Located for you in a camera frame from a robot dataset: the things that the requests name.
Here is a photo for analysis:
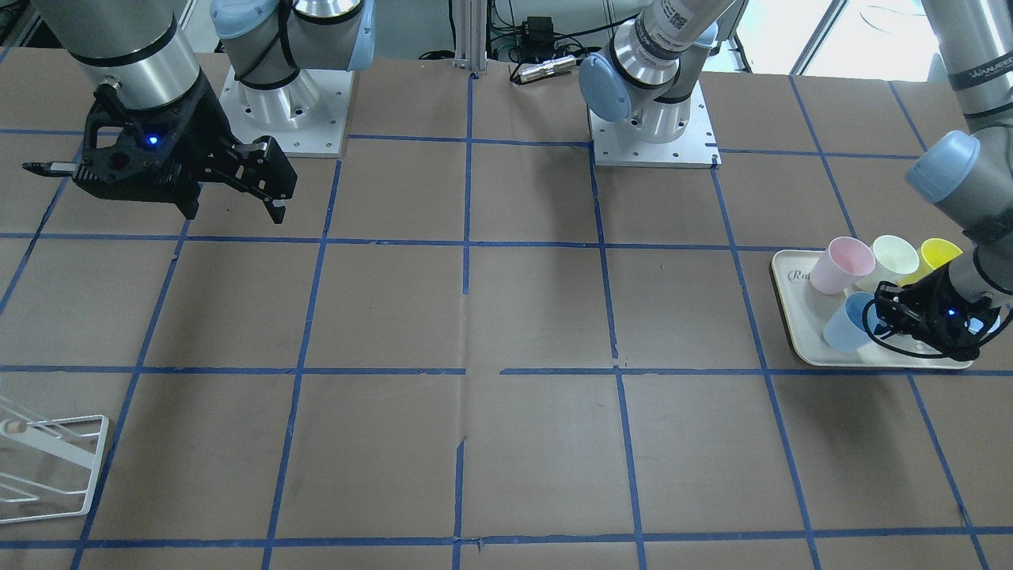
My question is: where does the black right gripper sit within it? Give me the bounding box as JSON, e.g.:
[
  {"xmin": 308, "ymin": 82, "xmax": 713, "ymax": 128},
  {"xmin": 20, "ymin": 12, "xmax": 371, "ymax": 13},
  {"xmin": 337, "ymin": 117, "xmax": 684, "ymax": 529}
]
[{"xmin": 72, "ymin": 71, "xmax": 298, "ymax": 224}]

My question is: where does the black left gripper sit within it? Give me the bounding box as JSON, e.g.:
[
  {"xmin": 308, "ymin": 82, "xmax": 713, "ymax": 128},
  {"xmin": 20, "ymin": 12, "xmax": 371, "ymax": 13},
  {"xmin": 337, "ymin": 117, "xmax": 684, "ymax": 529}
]
[{"xmin": 873, "ymin": 273, "xmax": 1000, "ymax": 361}]

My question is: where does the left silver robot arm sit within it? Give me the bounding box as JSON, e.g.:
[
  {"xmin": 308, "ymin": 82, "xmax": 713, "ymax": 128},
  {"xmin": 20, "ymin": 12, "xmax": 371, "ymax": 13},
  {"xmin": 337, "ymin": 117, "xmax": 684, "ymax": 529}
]
[{"xmin": 575, "ymin": 1, "xmax": 1011, "ymax": 371}]

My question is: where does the pale green cup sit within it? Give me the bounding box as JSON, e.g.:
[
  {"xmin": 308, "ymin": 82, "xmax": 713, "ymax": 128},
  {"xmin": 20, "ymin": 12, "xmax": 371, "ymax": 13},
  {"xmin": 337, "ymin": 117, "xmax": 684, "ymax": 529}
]
[{"xmin": 855, "ymin": 234, "xmax": 921, "ymax": 292}]

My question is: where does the white wire cup rack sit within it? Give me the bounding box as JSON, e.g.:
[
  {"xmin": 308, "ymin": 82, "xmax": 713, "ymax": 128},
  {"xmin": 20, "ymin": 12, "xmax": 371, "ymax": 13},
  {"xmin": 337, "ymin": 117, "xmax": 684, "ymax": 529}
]
[{"xmin": 1, "ymin": 397, "xmax": 112, "ymax": 526}]

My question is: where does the light blue ikea cup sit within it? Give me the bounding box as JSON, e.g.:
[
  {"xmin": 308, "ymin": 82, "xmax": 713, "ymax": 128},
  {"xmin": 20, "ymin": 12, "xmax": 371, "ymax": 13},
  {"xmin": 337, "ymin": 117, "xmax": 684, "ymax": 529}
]
[{"xmin": 822, "ymin": 290, "xmax": 882, "ymax": 354}]

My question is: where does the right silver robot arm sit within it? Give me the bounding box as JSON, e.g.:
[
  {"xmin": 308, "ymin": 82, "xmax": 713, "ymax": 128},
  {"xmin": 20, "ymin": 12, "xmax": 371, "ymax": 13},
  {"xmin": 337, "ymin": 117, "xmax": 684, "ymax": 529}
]
[{"xmin": 23, "ymin": 1, "xmax": 375, "ymax": 224}]

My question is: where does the white serving tray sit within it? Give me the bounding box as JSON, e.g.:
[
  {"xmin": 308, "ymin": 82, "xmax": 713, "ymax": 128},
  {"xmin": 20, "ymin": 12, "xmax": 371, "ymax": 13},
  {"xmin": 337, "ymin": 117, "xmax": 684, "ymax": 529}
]
[{"xmin": 771, "ymin": 249, "xmax": 972, "ymax": 371}]

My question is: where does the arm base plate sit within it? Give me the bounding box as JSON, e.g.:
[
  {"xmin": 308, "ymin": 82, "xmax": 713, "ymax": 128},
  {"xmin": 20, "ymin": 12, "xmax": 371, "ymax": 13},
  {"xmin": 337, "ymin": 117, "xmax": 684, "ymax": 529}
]
[
  {"xmin": 218, "ymin": 70, "xmax": 357, "ymax": 158},
  {"xmin": 587, "ymin": 82, "xmax": 723, "ymax": 169}
]

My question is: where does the yellow cup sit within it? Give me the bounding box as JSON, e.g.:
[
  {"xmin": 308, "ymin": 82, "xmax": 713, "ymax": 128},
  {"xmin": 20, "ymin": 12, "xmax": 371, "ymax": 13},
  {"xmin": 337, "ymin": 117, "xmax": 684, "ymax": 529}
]
[{"xmin": 898, "ymin": 237, "xmax": 963, "ymax": 287}]

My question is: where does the pink cup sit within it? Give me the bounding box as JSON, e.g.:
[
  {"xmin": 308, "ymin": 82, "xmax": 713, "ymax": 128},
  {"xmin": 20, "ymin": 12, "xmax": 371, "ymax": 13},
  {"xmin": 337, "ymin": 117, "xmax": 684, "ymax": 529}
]
[{"xmin": 808, "ymin": 237, "xmax": 876, "ymax": 295}]

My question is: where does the silver cylinder tool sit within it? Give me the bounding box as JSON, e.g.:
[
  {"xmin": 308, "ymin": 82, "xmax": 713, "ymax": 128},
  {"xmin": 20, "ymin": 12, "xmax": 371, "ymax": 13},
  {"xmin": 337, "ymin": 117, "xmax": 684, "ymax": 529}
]
[{"xmin": 509, "ymin": 55, "xmax": 579, "ymax": 86}]

